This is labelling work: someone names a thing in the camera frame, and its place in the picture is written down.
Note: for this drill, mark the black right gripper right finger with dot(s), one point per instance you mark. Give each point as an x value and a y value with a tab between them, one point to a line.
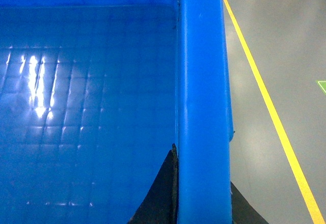
242	211

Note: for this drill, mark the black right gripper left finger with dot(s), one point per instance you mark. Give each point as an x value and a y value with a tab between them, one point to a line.
160	205

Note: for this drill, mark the large blue plastic crate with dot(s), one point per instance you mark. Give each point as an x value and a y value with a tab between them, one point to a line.
93	95

